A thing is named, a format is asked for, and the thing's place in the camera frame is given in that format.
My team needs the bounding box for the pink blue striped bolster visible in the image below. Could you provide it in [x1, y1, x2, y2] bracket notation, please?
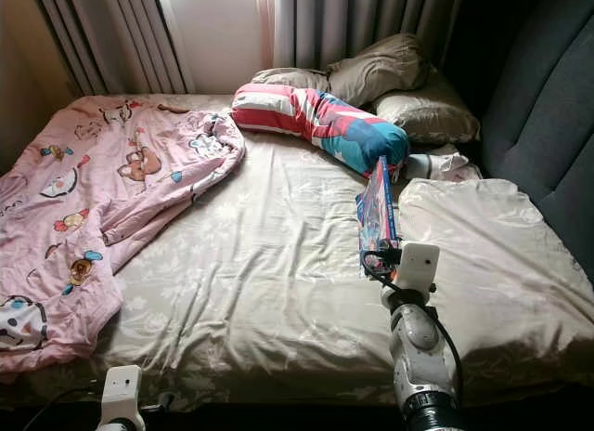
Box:
[231, 83, 411, 178]

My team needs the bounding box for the bed with beige floral sheet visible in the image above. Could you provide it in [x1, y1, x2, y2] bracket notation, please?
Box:
[0, 95, 594, 409]

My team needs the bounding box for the dark grey padded headboard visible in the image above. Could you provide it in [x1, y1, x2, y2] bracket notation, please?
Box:
[478, 0, 594, 283]

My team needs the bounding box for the colourful cartoon book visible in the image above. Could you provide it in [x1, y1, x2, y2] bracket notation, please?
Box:
[355, 155, 400, 276]

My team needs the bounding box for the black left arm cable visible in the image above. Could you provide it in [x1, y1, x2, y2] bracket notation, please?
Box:
[46, 386, 103, 418]

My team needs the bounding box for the pink cartoon print blanket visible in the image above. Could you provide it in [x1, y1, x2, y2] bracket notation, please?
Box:
[0, 97, 247, 376]

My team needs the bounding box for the grey pleated curtain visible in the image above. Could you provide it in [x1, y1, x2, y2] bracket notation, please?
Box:
[32, 0, 191, 96]
[274, 0, 470, 70]

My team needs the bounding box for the flat beige pillow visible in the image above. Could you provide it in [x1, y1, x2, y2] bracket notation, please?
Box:
[251, 67, 330, 91]

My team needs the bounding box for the beige floral duvet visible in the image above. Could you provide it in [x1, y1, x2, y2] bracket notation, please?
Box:
[397, 177, 594, 376]

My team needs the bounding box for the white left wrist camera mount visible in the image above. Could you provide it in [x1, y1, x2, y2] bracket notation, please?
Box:
[97, 364, 145, 431]

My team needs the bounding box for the white crumpled cloth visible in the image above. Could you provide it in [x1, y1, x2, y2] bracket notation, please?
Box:
[407, 145, 484, 181]

